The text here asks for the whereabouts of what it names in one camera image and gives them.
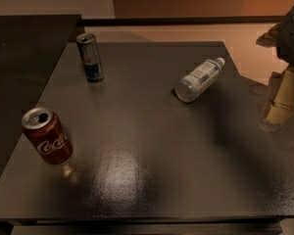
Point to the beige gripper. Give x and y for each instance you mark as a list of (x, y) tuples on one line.
[(292, 38)]

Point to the clear plastic water bottle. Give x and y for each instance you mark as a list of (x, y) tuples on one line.
[(199, 80)]

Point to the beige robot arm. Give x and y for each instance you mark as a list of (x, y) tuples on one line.
[(284, 51)]

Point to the slim Red Bull can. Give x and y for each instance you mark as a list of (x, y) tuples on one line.
[(88, 51)]

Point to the red Coca-Cola can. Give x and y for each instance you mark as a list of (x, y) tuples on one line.
[(44, 131)]

